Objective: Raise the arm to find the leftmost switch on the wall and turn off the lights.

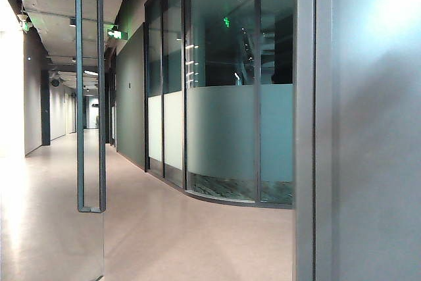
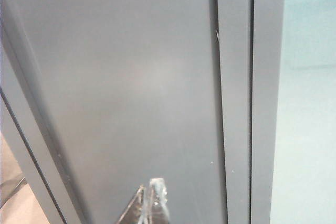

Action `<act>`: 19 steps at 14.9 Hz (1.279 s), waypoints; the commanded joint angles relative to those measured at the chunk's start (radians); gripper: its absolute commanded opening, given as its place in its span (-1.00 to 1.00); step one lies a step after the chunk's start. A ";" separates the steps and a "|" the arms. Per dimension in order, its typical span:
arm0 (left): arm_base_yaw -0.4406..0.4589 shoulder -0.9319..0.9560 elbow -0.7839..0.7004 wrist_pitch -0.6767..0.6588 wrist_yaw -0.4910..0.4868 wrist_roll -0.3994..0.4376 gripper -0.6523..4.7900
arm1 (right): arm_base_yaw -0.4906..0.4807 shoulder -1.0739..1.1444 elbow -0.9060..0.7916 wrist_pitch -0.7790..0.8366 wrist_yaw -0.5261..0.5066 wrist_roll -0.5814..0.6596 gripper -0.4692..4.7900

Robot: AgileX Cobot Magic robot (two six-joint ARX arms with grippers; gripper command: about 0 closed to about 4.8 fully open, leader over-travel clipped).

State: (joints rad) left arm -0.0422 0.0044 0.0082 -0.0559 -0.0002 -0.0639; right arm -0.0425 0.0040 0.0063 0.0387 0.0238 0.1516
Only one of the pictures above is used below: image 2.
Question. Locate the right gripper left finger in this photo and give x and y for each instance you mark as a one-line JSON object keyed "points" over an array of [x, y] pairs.
{"points": [[135, 211]]}

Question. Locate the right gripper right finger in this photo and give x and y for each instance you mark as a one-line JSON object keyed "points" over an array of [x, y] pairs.
{"points": [[157, 203]]}

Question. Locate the silver floor threshold strip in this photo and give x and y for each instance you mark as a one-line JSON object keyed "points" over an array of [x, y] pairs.
{"points": [[11, 182]]}

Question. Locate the wide grey metal panel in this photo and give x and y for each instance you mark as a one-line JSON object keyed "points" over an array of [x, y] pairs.
{"points": [[118, 77]]}

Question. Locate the frosted glass pane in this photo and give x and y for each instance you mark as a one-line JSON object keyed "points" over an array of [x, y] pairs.
{"points": [[307, 108]]}

